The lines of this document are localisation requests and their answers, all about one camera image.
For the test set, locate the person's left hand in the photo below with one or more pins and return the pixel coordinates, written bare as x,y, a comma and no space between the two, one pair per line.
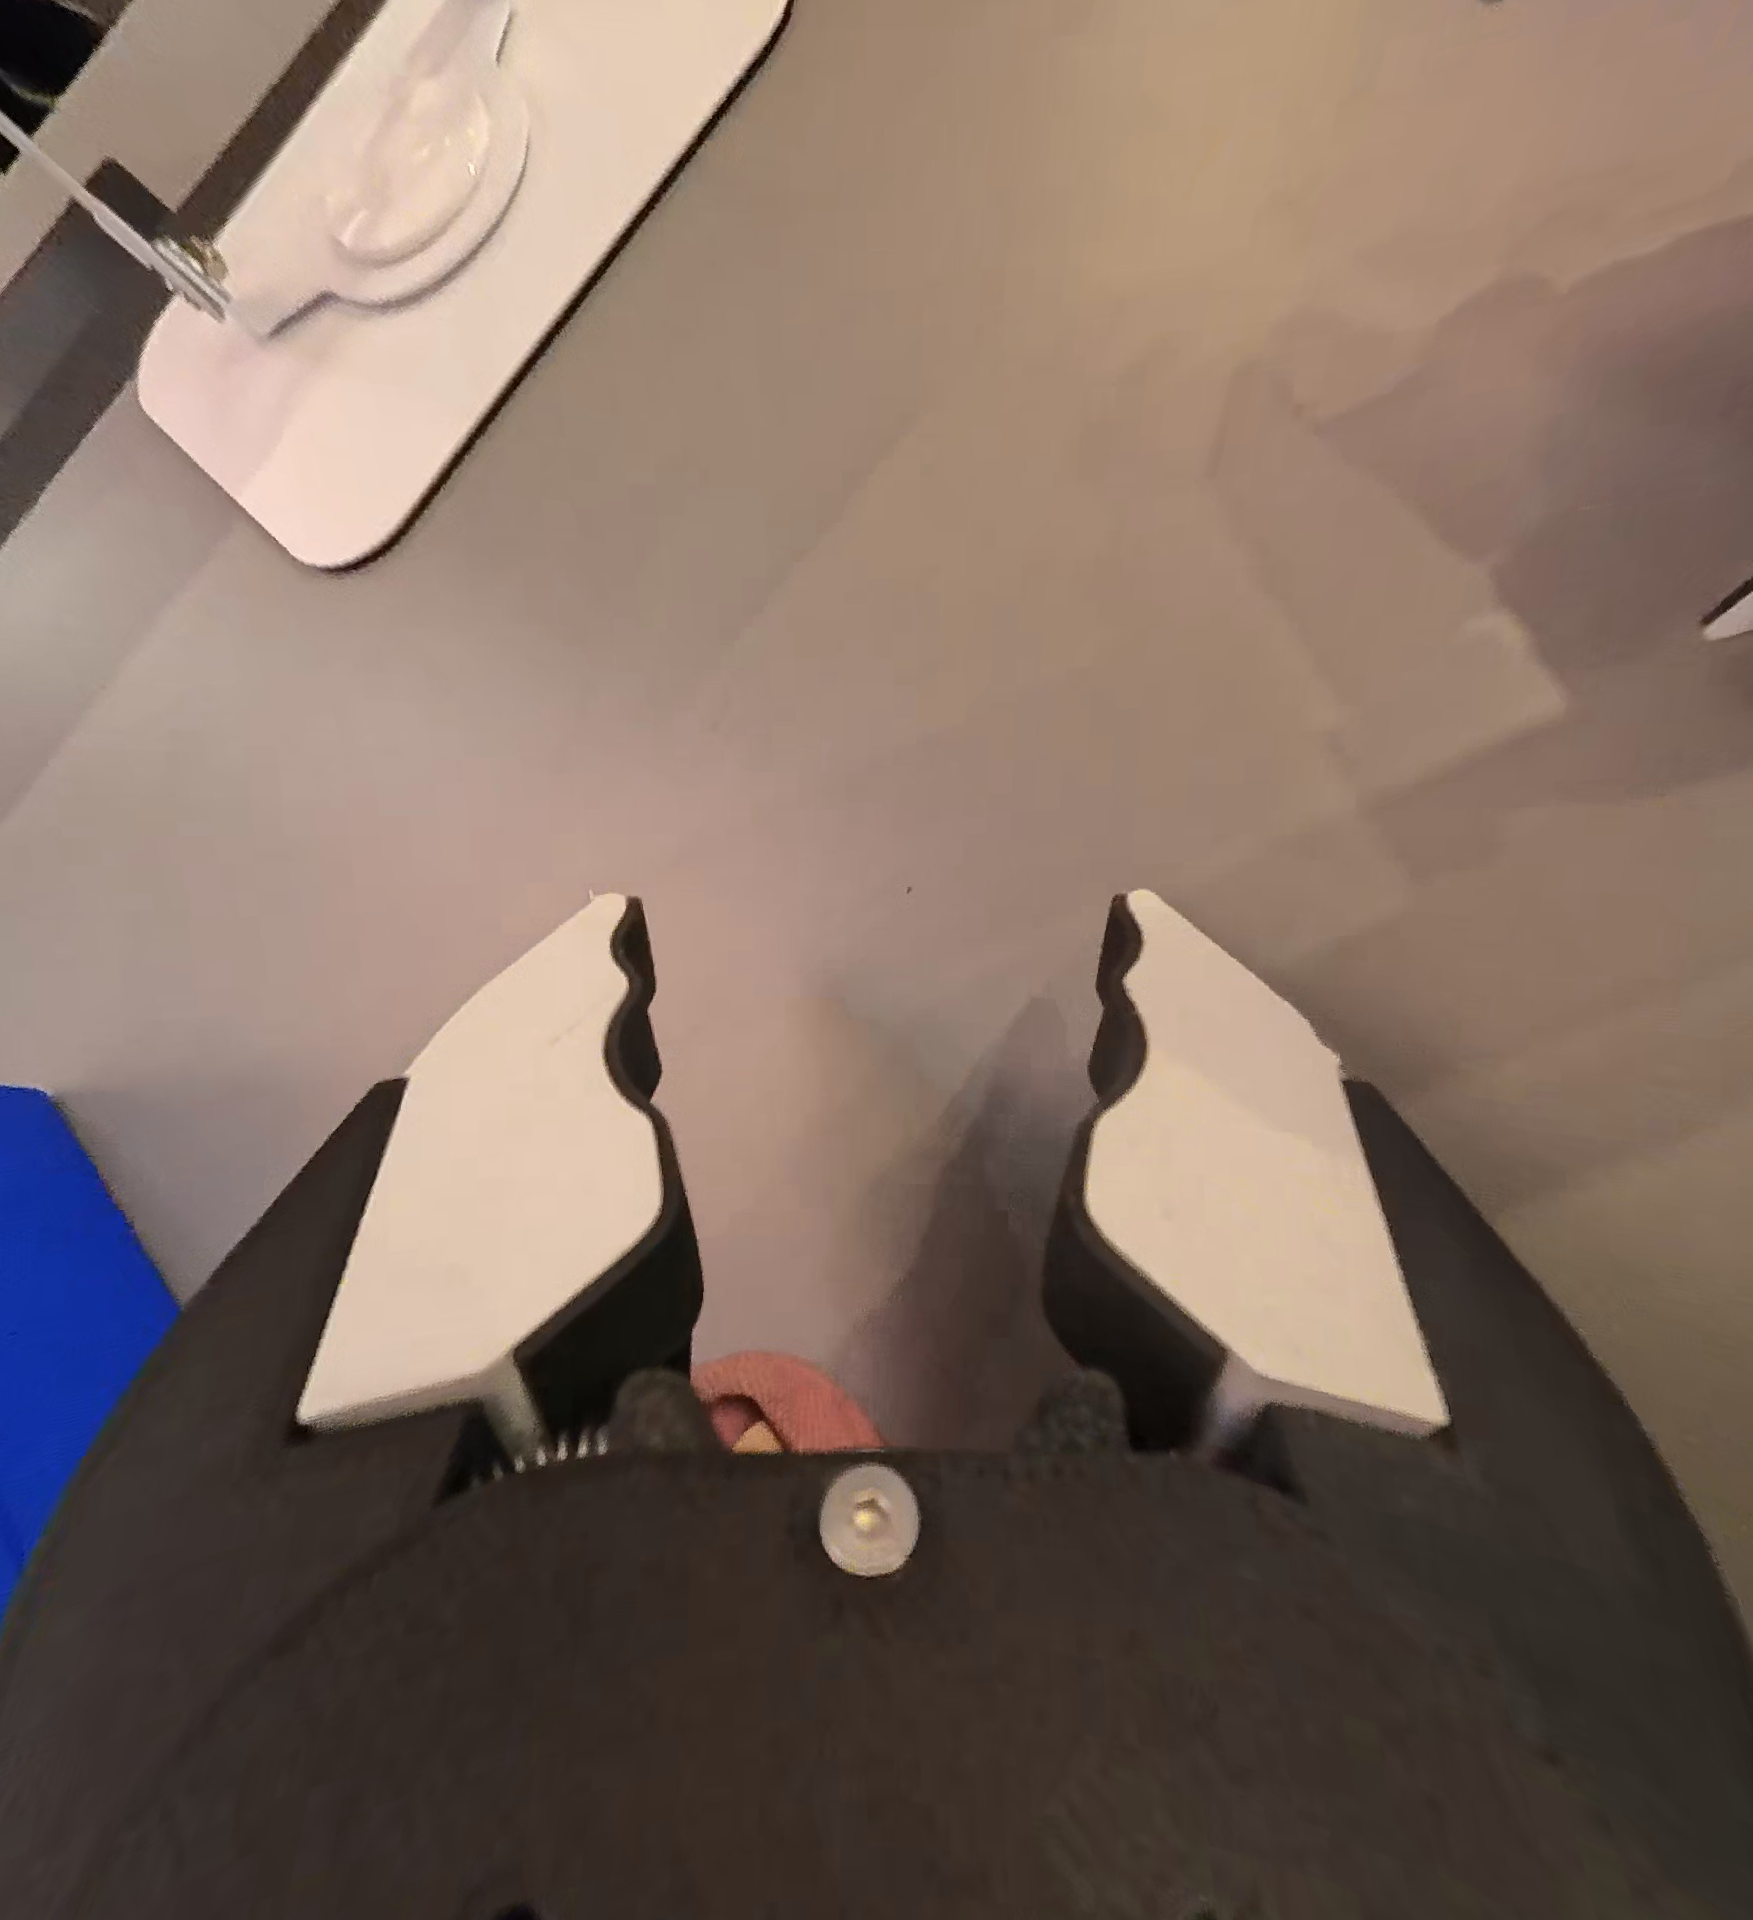
785,1411

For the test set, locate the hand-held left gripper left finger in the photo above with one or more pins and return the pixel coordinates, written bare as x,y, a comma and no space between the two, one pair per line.
500,1216

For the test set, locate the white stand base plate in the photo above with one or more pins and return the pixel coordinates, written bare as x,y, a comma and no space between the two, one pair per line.
517,225

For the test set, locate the clear acrylic strut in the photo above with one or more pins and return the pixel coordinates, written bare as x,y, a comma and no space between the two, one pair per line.
52,166

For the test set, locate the clear acrylic bracket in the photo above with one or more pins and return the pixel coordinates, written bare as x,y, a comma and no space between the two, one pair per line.
397,197

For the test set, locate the blue plastic bin with tag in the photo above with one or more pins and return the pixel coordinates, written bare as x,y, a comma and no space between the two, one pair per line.
21,1350

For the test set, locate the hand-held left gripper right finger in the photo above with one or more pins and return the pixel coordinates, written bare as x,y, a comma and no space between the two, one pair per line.
1252,1216

